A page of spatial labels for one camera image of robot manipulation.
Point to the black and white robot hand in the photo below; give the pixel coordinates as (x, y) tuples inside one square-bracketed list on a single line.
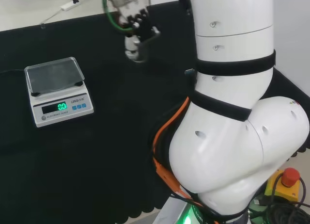
[(143, 22)]

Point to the clear glass beaker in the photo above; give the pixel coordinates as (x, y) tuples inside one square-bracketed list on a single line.
[(130, 48)]

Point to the white power strip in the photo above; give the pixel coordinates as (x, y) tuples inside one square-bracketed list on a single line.
[(69, 6)]

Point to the clear cloth clip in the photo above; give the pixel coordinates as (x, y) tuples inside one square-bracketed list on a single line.
[(43, 25)]

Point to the white electronic balance steel pan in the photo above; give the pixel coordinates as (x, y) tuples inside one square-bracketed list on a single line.
[(51, 73)]

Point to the black bench cloth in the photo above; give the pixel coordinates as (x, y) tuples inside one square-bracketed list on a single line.
[(97, 161)]

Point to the white partition panel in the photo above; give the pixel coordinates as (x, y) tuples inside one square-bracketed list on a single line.
[(295, 39)]

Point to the yellow stop button red cap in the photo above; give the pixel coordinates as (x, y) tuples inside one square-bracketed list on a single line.
[(290, 176)]

